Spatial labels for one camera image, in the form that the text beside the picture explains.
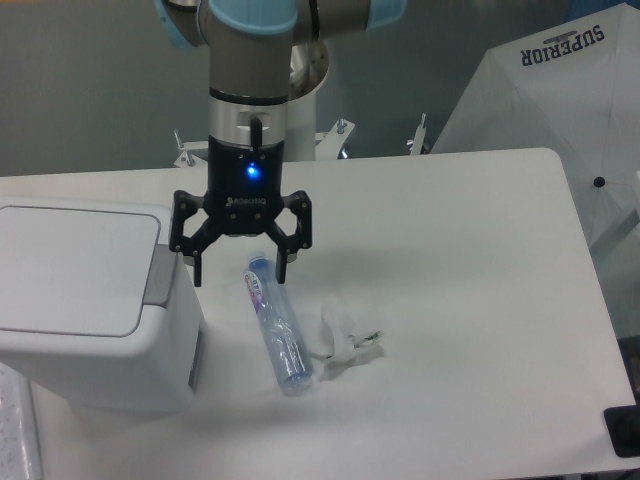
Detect crumpled white plastic wrapper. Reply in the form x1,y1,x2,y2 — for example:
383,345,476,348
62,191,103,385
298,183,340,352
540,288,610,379
309,295,384,368

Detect black device at table edge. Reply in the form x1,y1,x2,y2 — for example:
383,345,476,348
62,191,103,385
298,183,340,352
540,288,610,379
604,405,639,458

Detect white metal base bracket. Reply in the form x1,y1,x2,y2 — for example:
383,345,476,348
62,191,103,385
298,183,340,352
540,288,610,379
173,114,432,168

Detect clear plastic water bottle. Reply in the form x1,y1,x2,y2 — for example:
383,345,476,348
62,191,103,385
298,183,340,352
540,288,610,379
243,252,314,395

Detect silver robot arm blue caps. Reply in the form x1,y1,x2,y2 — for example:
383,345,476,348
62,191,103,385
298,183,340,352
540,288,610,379
154,0,407,286

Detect white Superior umbrella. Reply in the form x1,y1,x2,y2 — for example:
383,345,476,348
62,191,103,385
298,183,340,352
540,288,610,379
433,3,639,244

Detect white push-lid trash can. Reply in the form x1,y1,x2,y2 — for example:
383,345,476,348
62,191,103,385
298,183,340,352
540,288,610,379
1,196,206,412

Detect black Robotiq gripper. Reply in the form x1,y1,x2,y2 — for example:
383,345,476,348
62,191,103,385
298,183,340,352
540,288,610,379
169,135,314,288

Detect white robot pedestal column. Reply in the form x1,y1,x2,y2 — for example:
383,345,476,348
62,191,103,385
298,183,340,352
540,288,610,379
284,92,316,162

